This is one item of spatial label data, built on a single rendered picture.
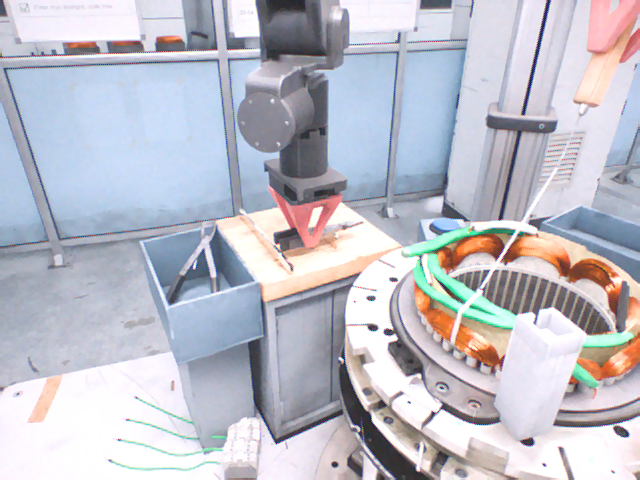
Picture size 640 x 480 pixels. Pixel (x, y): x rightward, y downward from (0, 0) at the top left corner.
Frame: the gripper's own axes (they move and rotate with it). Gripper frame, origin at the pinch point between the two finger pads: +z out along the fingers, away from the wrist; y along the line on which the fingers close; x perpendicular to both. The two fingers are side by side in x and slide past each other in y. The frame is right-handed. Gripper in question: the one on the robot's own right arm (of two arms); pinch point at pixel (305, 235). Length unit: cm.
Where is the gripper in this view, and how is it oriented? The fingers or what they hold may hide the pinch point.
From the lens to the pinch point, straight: 59.0
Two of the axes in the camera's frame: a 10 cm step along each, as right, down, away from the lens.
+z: 0.0, 8.6, 5.0
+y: 4.8, 4.4, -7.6
